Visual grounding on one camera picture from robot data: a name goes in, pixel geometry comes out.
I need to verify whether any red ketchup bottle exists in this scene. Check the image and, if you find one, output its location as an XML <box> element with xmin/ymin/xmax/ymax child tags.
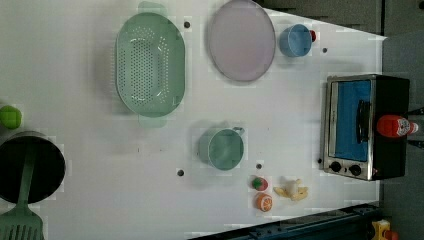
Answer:
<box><xmin>377</xmin><ymin>115</ymin><xmax>419</xmax><ymax>138</ymax></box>

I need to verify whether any black toaster oven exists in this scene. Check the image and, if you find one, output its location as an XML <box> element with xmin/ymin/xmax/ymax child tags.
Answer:
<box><xmin>322</xmin><ymin>74</ymin><xmax>410</xmax><ymax>181</ymax></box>

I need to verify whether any green mug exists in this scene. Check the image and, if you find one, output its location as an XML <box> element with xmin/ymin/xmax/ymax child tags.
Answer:
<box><xmin>198</xmin><ymin>127</ymin><xmax>245</xmax><ymax>171</ymax></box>

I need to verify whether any toy strawberry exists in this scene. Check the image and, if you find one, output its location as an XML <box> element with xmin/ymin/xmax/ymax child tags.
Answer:
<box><xmin>252</xmin><ymin>177</ymin><xmax>268</xmax><ymax>191</ymax></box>

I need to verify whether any lilac round plate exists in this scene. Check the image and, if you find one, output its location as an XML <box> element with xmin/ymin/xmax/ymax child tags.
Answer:
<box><xmin>207</xmin><ymin>0</ymin><xmax>276</xmax><ymax>81</ymax></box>

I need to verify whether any green perforated colander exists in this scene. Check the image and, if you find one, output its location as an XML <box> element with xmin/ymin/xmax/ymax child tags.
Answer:
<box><xmin>115</xmin><ymin>0</ymin><xmax>186</xmax><ymax>128</ymax></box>

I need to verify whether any toy orange half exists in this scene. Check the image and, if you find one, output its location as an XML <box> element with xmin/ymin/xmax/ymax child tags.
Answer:
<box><xmin>255</xmin><ymin>193</ymin><xmax>273</xmax><ymax>212</ymax></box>

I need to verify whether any toy peeled banana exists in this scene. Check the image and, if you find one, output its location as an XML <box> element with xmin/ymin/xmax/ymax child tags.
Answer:
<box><xmin>273</xmin><ymin>179</ymin><xmax>308</xmax><ymax>201</ymax></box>

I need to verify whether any blue cup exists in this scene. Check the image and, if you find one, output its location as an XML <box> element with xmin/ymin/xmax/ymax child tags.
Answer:
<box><xmin>278</xmin><ymin>24</ymin><xmax>312</xmax><ymax>57</ymax></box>

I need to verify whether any small red toy fruit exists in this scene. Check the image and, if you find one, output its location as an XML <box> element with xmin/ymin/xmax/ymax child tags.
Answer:
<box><xmin>310</xmin><ymin>30</ymin><xmax>317</xmax><ymax>42</ymax></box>

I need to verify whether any black utensil holder cup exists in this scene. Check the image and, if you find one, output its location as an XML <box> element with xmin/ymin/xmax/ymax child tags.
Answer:
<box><xmin>0</xmin><ymin>131</ymin><xmax>66</xmax><ymax>204</ymax></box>

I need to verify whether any yellow red toy object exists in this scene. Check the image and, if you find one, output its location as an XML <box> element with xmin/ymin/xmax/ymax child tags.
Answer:
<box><xmin>372</xmin><ymin>220</ymin><xmax>399</xmax><ymax>240</ymax></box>

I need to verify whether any green toy apple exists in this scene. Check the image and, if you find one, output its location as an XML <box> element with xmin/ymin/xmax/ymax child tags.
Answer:
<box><xmin>0</xmin><ymin>105</ymin><xmax>22</xmax><ymax>130</ymax></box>

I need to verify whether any green slotted spatula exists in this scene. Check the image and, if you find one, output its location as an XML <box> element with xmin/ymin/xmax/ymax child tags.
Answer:
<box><xmin>0</xmin><ymin>147</ymin><xmax>44</xmax><ymax>240</ymax></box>

